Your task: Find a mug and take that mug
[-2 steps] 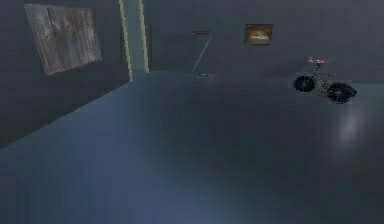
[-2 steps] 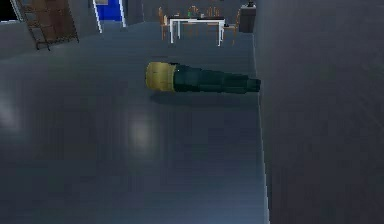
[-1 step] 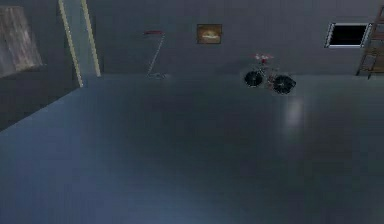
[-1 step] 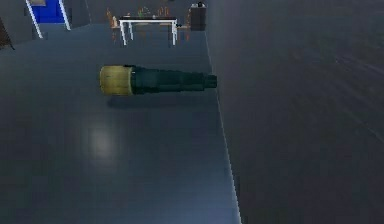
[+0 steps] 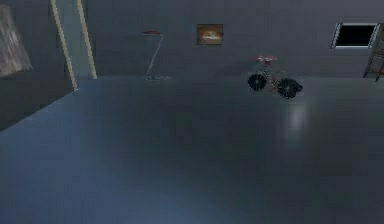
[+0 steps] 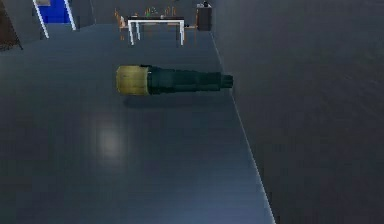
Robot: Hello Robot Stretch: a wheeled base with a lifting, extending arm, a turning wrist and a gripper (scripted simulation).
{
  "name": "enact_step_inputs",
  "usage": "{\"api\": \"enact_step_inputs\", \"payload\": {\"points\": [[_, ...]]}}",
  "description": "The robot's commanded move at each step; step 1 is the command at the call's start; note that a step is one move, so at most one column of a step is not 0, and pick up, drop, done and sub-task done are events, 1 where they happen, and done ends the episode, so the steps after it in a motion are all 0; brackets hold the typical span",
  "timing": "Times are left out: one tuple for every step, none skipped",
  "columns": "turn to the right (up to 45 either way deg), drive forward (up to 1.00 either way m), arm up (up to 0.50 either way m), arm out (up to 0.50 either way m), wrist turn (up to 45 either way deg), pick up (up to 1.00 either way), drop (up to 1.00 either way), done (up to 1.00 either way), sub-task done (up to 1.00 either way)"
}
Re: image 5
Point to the pale framed room door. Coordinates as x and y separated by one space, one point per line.
74 40

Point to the white framed dark window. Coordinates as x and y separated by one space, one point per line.
355 35

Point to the red bicycle with black wheels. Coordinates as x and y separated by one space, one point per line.
273 79

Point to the orange framed wall picture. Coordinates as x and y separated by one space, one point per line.
209 34

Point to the brown wooden ladder shelf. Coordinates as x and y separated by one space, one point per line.
376 61

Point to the grey framed wall picture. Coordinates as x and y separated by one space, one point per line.
11 46

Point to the red shade floor lamp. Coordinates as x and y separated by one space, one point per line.
154 55

